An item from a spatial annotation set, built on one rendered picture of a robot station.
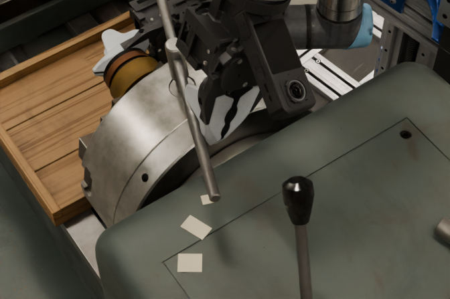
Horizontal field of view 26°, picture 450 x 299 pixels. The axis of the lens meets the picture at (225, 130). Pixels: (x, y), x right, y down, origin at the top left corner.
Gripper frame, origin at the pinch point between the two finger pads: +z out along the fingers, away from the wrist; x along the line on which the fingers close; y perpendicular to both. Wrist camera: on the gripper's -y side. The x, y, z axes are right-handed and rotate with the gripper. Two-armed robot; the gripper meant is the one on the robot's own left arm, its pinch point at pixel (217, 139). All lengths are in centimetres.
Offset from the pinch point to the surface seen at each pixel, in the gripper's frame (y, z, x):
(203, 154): -2.2, -1.1, 3.8
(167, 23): 18.1, -1.1, -4.6
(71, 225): 26, 46, -4
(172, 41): 14.2, -1.9, -2.7
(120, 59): 31.5, 17.2, -10.3
